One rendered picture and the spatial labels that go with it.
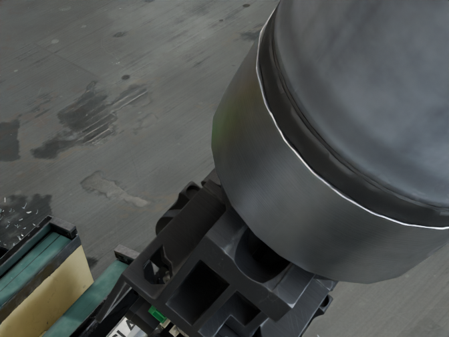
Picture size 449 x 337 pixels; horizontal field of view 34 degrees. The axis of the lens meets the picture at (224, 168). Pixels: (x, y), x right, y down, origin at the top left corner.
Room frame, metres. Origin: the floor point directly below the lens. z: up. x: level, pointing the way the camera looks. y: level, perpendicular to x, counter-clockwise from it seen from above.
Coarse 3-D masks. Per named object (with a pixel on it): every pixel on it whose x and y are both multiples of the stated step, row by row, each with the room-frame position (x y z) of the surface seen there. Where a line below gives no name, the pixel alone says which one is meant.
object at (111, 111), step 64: (0, 0) 1.43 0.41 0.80; (64, 0) 1.39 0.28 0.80; (128, 0) 1.35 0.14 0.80; (192, 0) 1.31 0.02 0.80; (256, 0) 1.28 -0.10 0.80; (0, 64) 1.17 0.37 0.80; (64, 64) 1.14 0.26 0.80; (128, 64) 1.11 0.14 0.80; (192, 64) 1.08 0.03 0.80; (0, 128) 0.96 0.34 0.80; (64, 128) 0.94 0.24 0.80; (128, 128) 0.92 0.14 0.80; (192, 128) 0.89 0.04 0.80; (0, 192) 0.81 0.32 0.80; (64, 192) 0.79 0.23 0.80; (128, 192) 0.77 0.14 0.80; (448, 256) 0.57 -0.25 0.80; (320, 320) 0.51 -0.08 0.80; (384, 320) 0.49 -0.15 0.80; (448, 320) 0.48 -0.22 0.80
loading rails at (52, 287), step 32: (64, 224) 0.58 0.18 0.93; (32, 256) 0.55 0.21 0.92; (64, 256) 0.55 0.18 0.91; (128, 256) 0.52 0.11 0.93; (0, 288) 0.51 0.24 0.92; (32, 288) 0.51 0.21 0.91; (64, 288) 0.54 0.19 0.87; (96, 288) 0.49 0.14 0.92; (0, 320) 0.48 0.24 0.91; (32, 320) 0.50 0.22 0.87; (64, 320) 0.46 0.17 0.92
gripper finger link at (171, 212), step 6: (186, 186) 0.27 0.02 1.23; (192, 186) 0.27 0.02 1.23; (198, 186) 0.27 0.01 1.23; (180, 192) 0.26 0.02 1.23; (186, 192) 0.27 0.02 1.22; (192, 192) 0.27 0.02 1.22; (180, 198) 0.26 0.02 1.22; (186, 198) 0.26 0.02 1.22; (174, 204) 0.27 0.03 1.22; (180, 204) 0.26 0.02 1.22; (168, 210) 0.27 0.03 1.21; (174, 210) 0.26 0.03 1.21; (162, 216) 0.26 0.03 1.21; (168, 216) 0.26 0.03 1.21; (174, 216) 0.26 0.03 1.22; (162, 222) 0.26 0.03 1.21; (168, 222) 0.26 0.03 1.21; (156, 228) 0.27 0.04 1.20; (162, 228) 0.27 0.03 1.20; (156, 234) 0.27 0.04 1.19
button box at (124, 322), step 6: (126, 318) 0.31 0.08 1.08; (120, 324) 0.31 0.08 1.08; (126, 324) 0.31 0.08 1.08; (132, 324) 0.31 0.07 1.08; (114, 330) 0.30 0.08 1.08; (120, 330) 0.30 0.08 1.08; (126, 330) 0.30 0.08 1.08; (108, 336) 0.30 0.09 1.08; (114, 336) 0.30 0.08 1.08; (120, 336) 0.30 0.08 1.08; (144, 336) 0.30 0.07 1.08
